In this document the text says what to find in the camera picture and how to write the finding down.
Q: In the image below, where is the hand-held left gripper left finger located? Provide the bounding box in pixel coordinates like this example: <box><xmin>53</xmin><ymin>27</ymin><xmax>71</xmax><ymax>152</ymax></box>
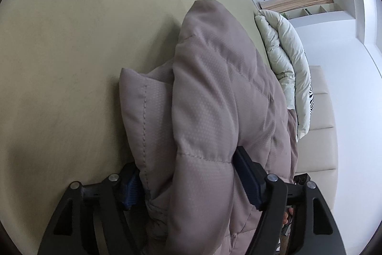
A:
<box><xmin>37</xmin><ymin>162</ymin><xmax>147</xmax><ymax>255</ymax></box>

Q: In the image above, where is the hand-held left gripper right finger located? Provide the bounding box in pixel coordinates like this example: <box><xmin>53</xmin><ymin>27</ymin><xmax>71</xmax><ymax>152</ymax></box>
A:
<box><xmin>232</xmin><ymin>146</ymin><xmax>347</xmax><ymax>255</ymax></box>

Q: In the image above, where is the taupe puffer jacket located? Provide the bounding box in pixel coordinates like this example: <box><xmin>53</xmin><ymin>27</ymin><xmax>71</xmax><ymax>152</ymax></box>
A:
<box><xmin>119</xmin><ymin>0</ymin><xmax>299</xmax><ymax>255</ymax></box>

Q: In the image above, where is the person's right hand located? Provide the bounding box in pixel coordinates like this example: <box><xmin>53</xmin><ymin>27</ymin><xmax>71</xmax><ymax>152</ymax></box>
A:
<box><xmin>282</xmin><ymin>206</ymin><xmax>295</xmax><ymax>226</ymax></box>

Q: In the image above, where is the beige padded headboard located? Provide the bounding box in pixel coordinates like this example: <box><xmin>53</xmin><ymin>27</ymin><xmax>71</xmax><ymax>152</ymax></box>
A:
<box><xmin>294</xmin><ymin>65</ymin><xmax>338</xmax><ymax>175</ymax></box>

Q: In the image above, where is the zebra striped pillow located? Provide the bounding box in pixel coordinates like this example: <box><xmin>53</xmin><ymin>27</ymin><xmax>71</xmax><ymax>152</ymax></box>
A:
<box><xmin>308</xmin><ymin>86</ymin><xmax>317</xmax><ymax>116</ymax></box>

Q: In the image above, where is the cream puffer jacket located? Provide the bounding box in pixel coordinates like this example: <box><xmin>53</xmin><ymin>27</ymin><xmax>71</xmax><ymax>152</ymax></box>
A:
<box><xmin>255</xmin><ymin>9</ymin><xmax>312</xmax><ymax>139</ymax></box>

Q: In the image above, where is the beige bed sheet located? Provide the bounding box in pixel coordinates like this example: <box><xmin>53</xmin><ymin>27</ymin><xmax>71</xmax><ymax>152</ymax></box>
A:
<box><xmin>0</xmin><ymin>0</ymin><xmax>263</xmax><ymax>255</ymax></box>

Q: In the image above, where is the white cubby shelf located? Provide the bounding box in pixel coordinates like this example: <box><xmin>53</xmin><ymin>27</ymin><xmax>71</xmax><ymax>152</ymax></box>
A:
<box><xmin>282</xmin><ymin>3</ymin><xmax>341</xmax><ymax>21</ymax></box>

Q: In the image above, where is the tan curtain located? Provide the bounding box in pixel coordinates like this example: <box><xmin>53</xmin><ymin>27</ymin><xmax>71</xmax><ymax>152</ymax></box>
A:
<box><xmin>259</xmin><ymin>0</ymin><xmax>333</xmax><ymax>12</ymax></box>

